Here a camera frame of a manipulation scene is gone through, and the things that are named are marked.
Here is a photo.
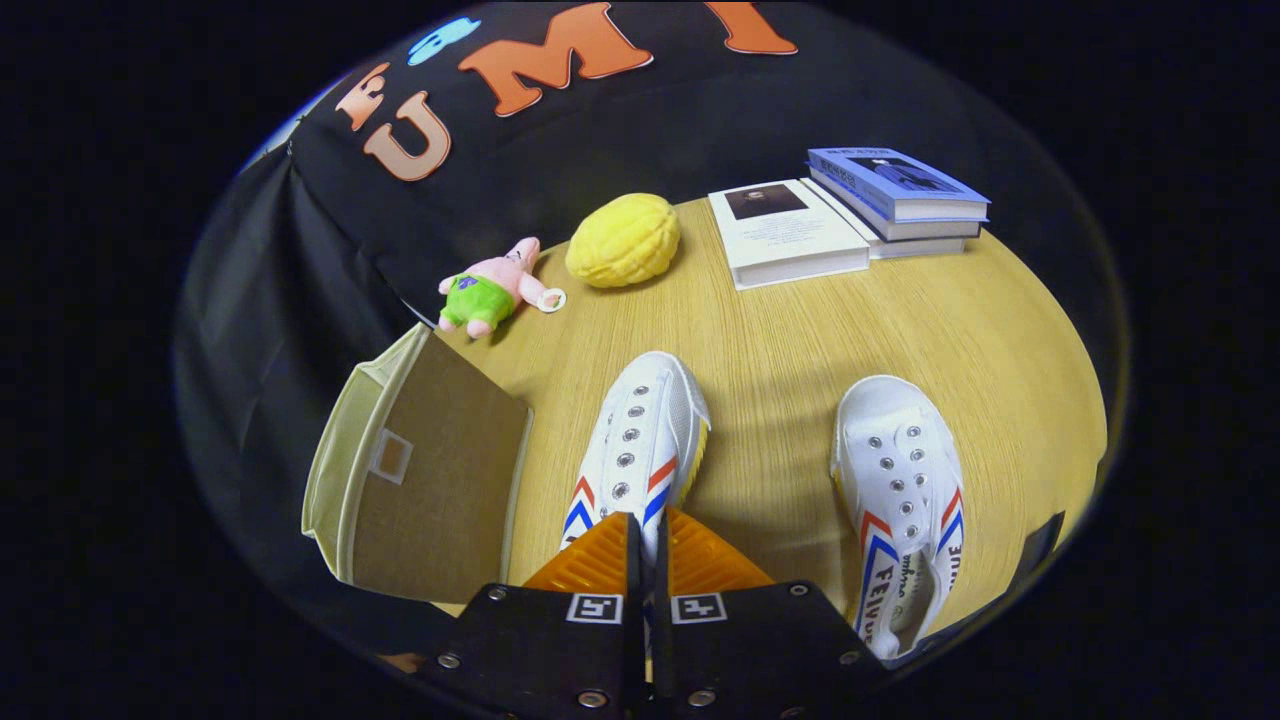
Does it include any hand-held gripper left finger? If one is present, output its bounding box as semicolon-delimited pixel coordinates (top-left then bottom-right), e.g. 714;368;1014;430
415;512;641;720

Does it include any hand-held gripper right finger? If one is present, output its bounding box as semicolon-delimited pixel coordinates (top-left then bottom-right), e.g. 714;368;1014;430
650;508;891;720

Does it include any white canvas shoe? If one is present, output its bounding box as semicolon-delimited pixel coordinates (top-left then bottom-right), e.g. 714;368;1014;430
559;350;712;566
829;374;967;662

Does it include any brown fabric storage box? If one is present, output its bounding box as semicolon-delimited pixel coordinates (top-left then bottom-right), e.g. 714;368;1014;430
301;321;534;605

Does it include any pink star plush toy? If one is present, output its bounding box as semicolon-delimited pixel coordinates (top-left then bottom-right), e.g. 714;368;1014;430
437;236;568;342

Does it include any yellow plush ball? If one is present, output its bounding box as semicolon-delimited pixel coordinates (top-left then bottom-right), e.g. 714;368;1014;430
564;192;682;290

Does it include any white portrait cover book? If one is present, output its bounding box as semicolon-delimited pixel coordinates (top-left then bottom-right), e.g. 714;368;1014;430
707;178;872;292

